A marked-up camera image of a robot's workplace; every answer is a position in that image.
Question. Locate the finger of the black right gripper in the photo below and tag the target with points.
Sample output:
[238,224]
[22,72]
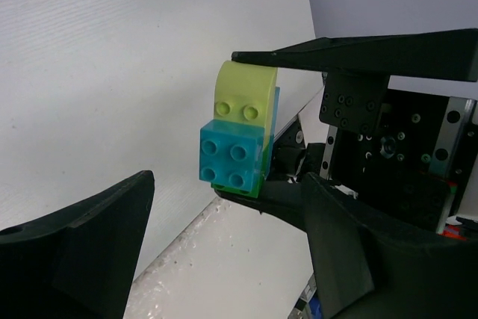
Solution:
[279,199]

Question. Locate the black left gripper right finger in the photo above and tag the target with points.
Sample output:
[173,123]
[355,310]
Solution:
[370,265]

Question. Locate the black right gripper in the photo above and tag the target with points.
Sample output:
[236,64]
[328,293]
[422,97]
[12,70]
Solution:
[417,167]

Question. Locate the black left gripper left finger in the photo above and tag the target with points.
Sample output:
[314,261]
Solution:
[79,261]

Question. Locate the teal green lego stack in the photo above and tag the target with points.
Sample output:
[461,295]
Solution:
[235,147]

